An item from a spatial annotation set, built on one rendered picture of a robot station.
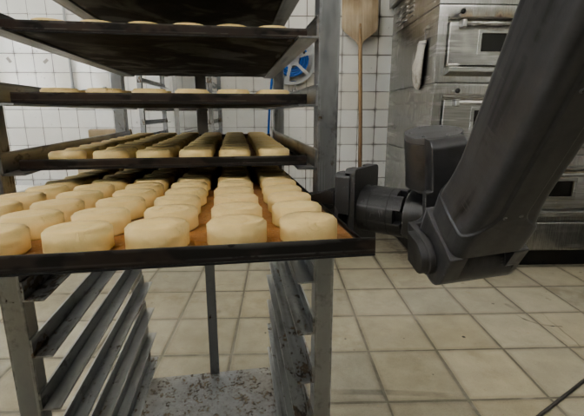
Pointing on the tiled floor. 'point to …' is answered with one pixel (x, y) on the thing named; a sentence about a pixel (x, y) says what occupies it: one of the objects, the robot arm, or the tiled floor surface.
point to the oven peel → (360, 32)
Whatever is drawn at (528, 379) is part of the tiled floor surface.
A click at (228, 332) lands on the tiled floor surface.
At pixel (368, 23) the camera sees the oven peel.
